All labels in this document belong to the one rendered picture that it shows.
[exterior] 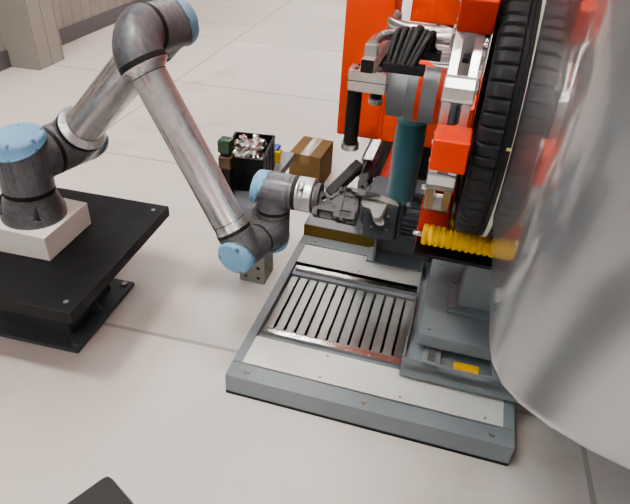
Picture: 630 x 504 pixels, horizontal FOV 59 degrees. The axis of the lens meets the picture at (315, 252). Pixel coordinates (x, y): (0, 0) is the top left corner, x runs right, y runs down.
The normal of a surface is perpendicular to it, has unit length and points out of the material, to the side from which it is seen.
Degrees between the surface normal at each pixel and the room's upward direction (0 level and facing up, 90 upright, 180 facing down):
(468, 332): 0
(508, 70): 60
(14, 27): 90
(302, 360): 0
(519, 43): 51
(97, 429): 0
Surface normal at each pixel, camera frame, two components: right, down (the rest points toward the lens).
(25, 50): -0.23, 0.55
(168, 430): 0.05, -0.82
